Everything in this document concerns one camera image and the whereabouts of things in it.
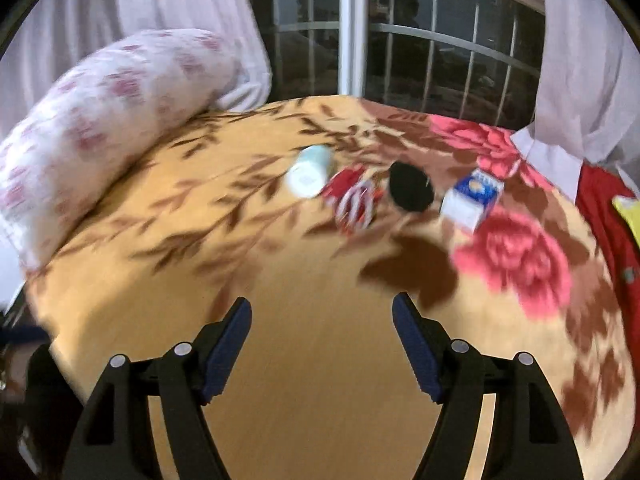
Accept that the yellow bag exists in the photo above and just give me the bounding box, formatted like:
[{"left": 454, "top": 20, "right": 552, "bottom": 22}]
[{"left": 612, "top": 194, "right": 640, "bottom": 248}]

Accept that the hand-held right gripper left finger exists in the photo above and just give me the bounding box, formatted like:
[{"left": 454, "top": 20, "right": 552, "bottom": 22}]
[{"left": 62, "top": 296, "right": 253, "bottom": 480}]

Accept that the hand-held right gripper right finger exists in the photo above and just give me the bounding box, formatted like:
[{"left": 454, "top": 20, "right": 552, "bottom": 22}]
[{"left": 391, "top": 291, "right": 585, "bottom": 480}]

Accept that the small white blue box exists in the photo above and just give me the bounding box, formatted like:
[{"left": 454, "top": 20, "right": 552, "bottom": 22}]
[{"left": 440, "top": 169, "right": 505, "bottom": 235}]

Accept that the rolled floral quilt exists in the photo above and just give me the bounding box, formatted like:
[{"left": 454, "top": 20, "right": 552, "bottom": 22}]
[{"left": 0, "top": 29, "right": 246, "bottom": 271}]

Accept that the red cloth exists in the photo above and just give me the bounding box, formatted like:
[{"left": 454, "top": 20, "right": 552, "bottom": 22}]
[{"left": 575, "top": 165, "right": 640, "bottom": 331}]

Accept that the yellow floral blanket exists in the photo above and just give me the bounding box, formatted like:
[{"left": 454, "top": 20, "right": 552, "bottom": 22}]
[{"left": 22, "top": 95, "right": 636, "bottom": 480}]

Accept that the small mint green jar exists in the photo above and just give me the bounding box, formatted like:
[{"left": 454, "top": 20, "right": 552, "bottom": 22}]
[{"left": 285, "top": 145, "right": 332, "bottom": 198}]

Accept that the white barred window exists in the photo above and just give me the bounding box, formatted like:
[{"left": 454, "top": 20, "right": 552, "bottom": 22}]
[{"left": 240, "top": 0, "right": 546, "bottom": 126}]

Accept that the pale pink curtain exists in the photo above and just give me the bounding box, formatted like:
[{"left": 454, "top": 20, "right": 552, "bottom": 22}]
[
  {"left": 515, "top": 0, "right": 640, "bottom": 201},
  {"left": 0, "top": 0, "right": 273, "bottom": 136}
]

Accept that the black round pad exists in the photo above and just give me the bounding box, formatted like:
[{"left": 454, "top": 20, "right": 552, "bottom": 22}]
[{"left": 389, "top": 161, "right": 435, "bottom": 213}]

